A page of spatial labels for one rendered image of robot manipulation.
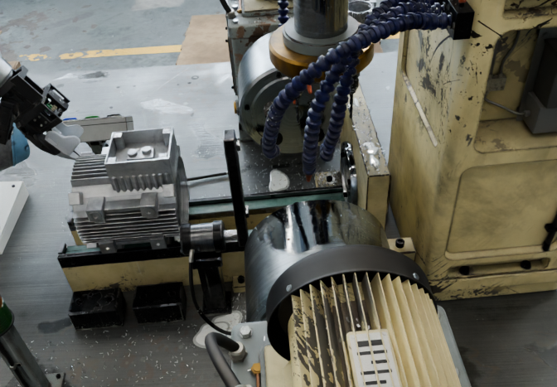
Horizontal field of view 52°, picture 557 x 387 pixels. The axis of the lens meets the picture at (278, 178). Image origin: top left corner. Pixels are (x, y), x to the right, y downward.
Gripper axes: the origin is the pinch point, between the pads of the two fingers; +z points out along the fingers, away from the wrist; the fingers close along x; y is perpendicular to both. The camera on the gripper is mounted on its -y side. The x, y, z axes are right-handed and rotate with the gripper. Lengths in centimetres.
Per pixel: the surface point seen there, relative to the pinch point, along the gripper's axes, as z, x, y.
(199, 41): 83, 229, -43
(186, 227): 15.3, -19.2, 18.2
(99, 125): 2.6, 12.3, 1.7
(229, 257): 32.5, -13.0, 15.4
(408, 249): 47, -19, 49
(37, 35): 37, 287, -153
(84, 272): 17.5, -13.0, -11.6
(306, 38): 0, -10, 55
